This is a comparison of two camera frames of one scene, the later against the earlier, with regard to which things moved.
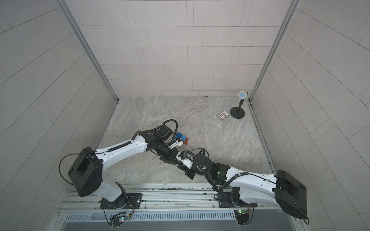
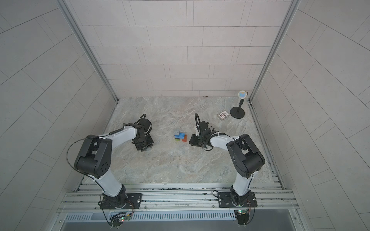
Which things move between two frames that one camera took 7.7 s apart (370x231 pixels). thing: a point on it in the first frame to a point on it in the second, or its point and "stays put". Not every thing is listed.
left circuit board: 118,219 stays put
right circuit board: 243,216 stays put
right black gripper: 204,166 to 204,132
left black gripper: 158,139 to 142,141
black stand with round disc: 237,112 stays put
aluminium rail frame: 163,198 stays put
